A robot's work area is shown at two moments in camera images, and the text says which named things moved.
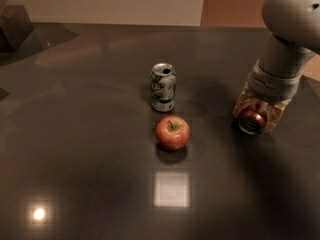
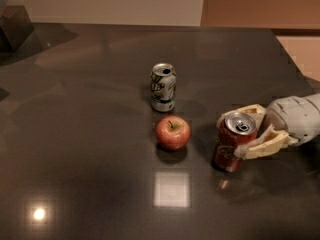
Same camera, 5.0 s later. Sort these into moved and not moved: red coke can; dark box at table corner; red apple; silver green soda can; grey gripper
Moved: grey gripper; red coke can
Not moved: red apple; silver green soda can; dark box at table corner
